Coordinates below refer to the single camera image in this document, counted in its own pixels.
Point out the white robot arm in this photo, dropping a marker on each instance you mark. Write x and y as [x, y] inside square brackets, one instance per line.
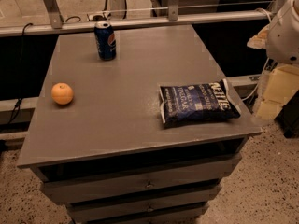
[280, 38]

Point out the blue kettle chips bag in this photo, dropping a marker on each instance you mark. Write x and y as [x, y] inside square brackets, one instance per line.
[205, 101]

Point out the metal railing bar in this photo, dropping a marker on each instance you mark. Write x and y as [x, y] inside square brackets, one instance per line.
[86, 27]

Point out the grey drawer cabinet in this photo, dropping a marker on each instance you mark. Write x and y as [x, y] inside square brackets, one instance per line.
[106, 155]

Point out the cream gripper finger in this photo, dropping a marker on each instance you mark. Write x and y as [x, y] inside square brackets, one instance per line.
[258, 41]

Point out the blue pepsi can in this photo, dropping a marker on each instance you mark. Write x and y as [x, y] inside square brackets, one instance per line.
[105, 40]

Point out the orange fruit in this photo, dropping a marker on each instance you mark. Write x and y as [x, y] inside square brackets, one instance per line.
[62, 93]

